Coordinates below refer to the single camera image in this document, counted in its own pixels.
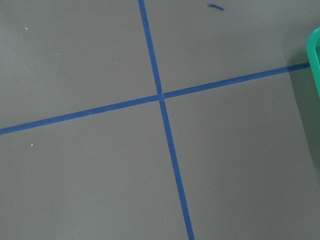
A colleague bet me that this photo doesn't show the brown paper table cover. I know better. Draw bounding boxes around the brown paper table cover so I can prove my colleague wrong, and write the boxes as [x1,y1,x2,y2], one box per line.
[0,0,320,240]

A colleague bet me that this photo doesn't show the green plastic tray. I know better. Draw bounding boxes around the green plastic tray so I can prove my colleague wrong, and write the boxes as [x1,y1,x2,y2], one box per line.
[306,28,320,96]

